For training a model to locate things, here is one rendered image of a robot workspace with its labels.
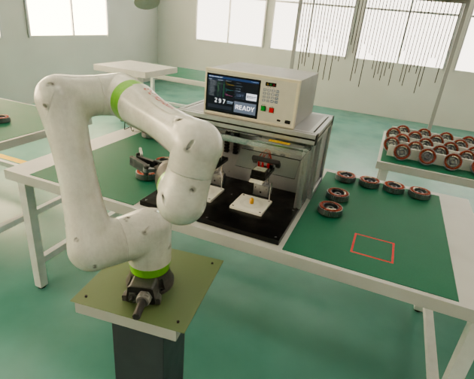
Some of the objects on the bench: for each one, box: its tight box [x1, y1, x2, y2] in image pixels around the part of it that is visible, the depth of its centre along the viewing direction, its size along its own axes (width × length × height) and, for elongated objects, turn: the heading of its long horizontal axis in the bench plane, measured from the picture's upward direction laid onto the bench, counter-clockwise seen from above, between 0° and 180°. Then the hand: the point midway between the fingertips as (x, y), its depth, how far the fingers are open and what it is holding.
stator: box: [318, 201, 343, 218], centre depth 174 cm, size 11×11×4 cm
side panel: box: [306, 125, 333, 200], centre depth 192 cm, size 28×3×32 cm, turn 147°
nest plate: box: [207, 185, 224, 203], centre depth 178 cm, size 15×15×1 cm
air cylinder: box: [253, 182, 271, 197], centre depth 182 cm, size 5×8×6 cm
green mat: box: [282, 171, 459, 302], centre depth 174 cm, size 94×61×1 cm, turn 147°
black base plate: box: [140, 176, 307, 245], centre depth 176 cm, size 47×64×2 cm
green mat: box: [30, 132, 170, 205], centre depth 215 cm, size 94×61×1 cm, turn 147°
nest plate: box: [229, 193, 272, 217], centre depth 170 cm, size 15×15×1 cm
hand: (163, 153), depth 114 cm, fingers open, 13 cm apart
